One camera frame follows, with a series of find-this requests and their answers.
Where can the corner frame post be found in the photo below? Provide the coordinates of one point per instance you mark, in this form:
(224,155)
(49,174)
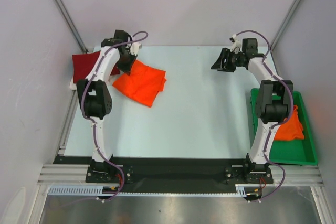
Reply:
(70,24)
(285,23)

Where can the folded white t-shirt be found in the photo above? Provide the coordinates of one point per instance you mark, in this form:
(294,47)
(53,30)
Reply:
(110,81)

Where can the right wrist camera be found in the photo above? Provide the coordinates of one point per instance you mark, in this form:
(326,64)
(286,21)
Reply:
(236,44)

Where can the green plastic bin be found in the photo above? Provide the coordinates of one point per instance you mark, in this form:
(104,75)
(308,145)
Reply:
(296,151)

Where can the grey cable duct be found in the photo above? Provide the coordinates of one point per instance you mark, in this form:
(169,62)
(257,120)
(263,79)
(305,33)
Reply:
(71,190)

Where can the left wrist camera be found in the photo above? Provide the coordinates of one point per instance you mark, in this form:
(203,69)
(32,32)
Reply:
(135,48)

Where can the aluminium frame rail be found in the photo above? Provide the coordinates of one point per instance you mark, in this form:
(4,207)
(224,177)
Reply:
(57,174)

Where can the orange t-shirt in bin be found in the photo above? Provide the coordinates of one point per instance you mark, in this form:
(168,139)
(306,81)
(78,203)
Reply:
(292,130)

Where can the folded red t-shirt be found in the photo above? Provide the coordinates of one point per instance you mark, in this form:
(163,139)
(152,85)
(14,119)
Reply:
(86,65)

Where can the left corner frame post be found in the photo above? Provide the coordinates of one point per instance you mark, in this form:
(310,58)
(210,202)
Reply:
(70,24)

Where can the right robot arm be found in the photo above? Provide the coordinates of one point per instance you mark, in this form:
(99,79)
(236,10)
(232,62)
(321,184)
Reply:
(273,108)

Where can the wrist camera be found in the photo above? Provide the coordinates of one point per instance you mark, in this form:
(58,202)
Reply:
(236,44)
(135,48)

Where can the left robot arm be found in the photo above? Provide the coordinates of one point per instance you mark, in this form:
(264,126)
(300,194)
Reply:
(96,105)

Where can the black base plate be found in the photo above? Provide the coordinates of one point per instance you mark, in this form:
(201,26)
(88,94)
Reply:
(171,175)

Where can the orange t-shirt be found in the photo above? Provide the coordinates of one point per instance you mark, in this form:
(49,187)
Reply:
(292,130)
(142,85)

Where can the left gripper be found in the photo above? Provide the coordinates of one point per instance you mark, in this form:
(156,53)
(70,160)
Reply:
(127,68)

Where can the right corner frame post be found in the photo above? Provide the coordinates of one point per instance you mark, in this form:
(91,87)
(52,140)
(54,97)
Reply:
(285,23)

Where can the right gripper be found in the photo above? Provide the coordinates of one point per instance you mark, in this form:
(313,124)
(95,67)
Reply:
(227,59)

